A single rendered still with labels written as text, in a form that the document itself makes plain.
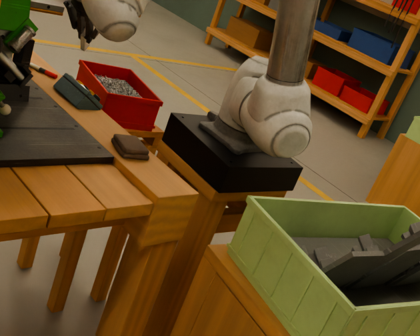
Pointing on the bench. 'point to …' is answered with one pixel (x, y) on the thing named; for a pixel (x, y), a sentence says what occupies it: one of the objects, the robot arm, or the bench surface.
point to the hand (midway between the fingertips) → (85, 39)
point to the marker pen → (43, 71)
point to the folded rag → (130, 147)
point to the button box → (77, 93)
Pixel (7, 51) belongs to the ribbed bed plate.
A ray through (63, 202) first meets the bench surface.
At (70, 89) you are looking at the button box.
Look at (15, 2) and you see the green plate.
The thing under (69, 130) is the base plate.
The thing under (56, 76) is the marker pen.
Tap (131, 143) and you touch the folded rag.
